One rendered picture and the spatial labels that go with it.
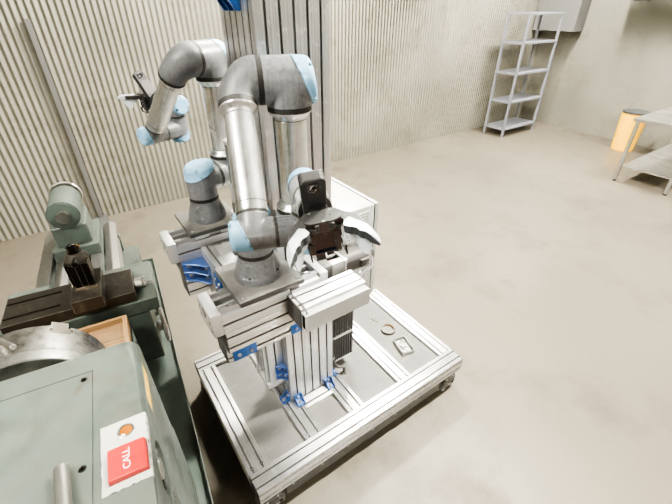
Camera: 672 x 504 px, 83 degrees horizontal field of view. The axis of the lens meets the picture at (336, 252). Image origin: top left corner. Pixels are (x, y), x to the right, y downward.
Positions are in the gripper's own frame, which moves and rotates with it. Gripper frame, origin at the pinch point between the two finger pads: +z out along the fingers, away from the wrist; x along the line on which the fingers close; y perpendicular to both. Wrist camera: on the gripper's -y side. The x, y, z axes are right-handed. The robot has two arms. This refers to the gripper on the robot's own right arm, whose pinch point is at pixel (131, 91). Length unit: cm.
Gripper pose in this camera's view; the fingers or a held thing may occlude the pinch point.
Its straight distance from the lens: 210.1
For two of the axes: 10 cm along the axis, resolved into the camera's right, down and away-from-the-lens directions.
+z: -8.3, -3.0, 4.7
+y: 0.8, 7.7, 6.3
